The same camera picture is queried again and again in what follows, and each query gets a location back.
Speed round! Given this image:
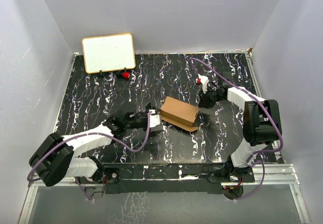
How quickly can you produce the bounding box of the brown cardboard box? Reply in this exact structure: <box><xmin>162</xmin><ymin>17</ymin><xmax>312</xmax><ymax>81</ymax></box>
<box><xmin>160</xmin><ymin>96</ymin><xmax>199</xmax><ymax>132</ymax></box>

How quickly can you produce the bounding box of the red black stamp toy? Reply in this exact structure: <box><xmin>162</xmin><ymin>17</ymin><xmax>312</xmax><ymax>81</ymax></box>
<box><xmin>118</xmin><ymin>68</ymin><xmax>131</xmax><ymax>80</ymax></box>

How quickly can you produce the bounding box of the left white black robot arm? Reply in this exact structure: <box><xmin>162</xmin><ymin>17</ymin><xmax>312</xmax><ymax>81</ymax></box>
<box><xmin>27</xmin><ymin>102</ymin><xmax>162</xmax><ymax>187</ymax></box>

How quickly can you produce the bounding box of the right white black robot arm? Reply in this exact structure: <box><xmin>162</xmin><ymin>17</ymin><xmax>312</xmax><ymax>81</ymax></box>
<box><xmin>196</xmin><ymin>75</ymin><xmax>282</xmax><ymax>182</ymax></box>

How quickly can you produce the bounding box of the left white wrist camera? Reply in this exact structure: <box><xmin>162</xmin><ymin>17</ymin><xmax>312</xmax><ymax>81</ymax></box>
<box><xmin>148</xmin><ymin>109</ymin><xmax>162</xmax><ymax>128</ymax></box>

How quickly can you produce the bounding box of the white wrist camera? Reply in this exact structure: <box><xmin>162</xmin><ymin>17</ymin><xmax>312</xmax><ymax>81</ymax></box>
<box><xmin>148</xmin><ymin>109</ymin><xmax>162</xmax><ymax>128</ymax></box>
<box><xmin>196</xmin><ymin>74</ymin><xmax>209</xmax><ymax>93</ymax></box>

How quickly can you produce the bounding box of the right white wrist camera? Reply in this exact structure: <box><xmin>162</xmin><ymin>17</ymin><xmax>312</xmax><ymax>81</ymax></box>
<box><xmin>196</xmin><ymin>74</ymin><xmax>209</xmax><ymax>93</ymax></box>

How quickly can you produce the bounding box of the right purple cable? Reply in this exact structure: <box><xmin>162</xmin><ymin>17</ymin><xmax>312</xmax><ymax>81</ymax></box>
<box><xmin>189</xmin><ymin>57</ymin><xmax>283</xmax><ymax>201</ymax></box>

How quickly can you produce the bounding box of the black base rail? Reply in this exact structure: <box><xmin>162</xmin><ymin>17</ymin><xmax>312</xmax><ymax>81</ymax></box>
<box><xmin>93</xmin><ymin>162</ymin><xmax>255</xmax><ymax>194</ymax></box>

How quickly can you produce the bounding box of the white board orange frame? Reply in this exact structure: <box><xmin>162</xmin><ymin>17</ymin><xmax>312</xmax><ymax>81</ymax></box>
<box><xmin>82</xmin><ymin>33</ymin><xmax>136</xmax><ymax>74</ymax></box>

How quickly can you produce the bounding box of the aluminium frame rail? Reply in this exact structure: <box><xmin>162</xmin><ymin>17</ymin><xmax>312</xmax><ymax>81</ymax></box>
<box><xmin>19</xmin><ymin>164</ymin><xmax>311</xmax><ymax>223</ymax></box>

